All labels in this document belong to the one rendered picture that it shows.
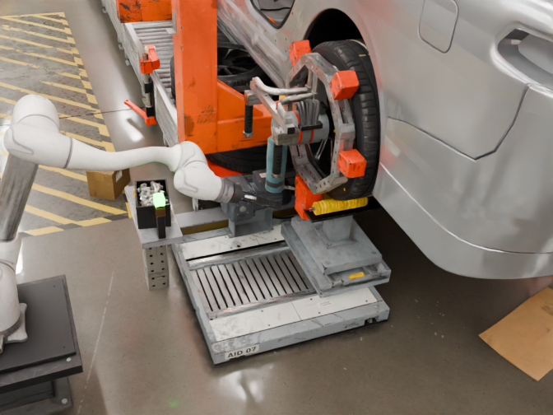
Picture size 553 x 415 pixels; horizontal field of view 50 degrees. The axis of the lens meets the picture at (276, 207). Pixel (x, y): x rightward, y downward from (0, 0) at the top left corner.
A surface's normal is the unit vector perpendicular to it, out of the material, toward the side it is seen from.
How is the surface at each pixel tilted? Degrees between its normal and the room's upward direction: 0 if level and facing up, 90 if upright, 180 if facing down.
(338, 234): 90
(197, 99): 90
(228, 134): 90
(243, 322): 0
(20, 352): 2
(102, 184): 90
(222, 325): 0
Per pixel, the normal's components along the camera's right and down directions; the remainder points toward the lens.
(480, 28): -0.93, 0.18
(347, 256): 0.06, -0.81
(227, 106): 0.36, 0.56
